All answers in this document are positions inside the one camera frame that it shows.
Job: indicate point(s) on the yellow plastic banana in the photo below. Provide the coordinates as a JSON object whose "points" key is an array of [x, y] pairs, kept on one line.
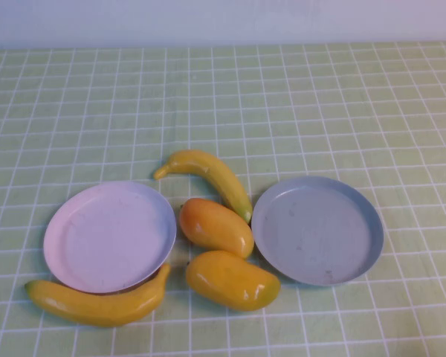
{"points": [[96, 306], [215, 171]]}

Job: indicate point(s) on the orange tinted plastic mango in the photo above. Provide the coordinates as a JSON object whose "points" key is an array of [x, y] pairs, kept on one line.
{"points": [[215, 230]]}

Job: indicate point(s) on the yellow plastic mango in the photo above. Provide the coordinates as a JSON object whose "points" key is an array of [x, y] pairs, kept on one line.
{"points": [[230, 280]]}

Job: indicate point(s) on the blue-grey round plate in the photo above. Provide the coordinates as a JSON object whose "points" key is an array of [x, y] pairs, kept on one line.
{"points": [[316, 230]]}

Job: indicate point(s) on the pink round plate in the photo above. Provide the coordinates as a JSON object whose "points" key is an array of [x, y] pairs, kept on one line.
{"points": [[108, 238]]}

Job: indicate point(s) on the green checkered tablecloth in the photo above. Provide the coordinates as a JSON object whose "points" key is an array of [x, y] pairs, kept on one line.
{"points": [[245, 111]]}

